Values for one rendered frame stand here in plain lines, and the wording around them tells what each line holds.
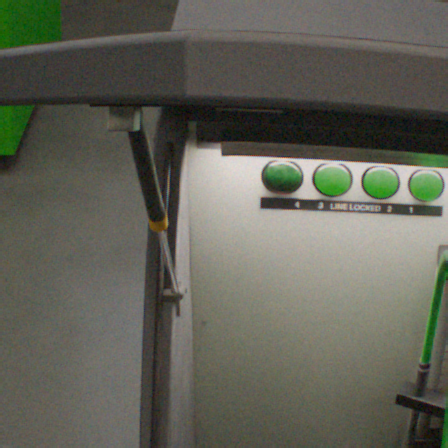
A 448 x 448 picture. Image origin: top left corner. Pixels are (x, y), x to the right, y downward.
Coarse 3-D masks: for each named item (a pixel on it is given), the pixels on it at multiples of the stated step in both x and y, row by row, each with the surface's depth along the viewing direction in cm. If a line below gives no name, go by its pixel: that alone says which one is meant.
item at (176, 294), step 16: (144, 128) 120; (144, 144) 121; (144, 160) 123; (144, 176) 126; (144, 192) 129; (160, 192) 130; (160, 208) 131; (160, 224) 134; (160, 240) 138; (176, 288) 147; (176, 304) 149
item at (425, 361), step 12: (444, 252) 142; (444, 264) 145; (444, 276) 148; (432, 300) 153; (432, 312) 155; (432, 324) 156; (432, 336) 158; (432, 348) 159; (420, 360) 161; (444, 420) 125; (444, 432) 124; (444, 444) 124
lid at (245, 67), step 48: (0, 48) 75; (48, 48) 69; (96, 48) 65; (144, 48) 62; (192, 48) 59; (240, 48) 59; (288, 48) 59; (336, 48) 59; (384, 48) 58; (432, 48) 59; (0, 96) 74; (48, 96) 69; (96, 96) 65; (144, 96) 62; (192, 96) 59; (240, 96) 59; (288, 96) 59; (336, 96) 59; (384, 96) 59; (432, 96) 58
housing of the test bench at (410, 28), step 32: (192, 0) 171; (224, 0) 171; (256, 0) 171; (288, 0) 171; (320, 0) 171; (352, 0) 172; (384, 0) 173; (416, 0) 173; (288, 32) 162; (320, 32) 162; (352, 32) 163; (384, 32) 163; (416, 32) 164
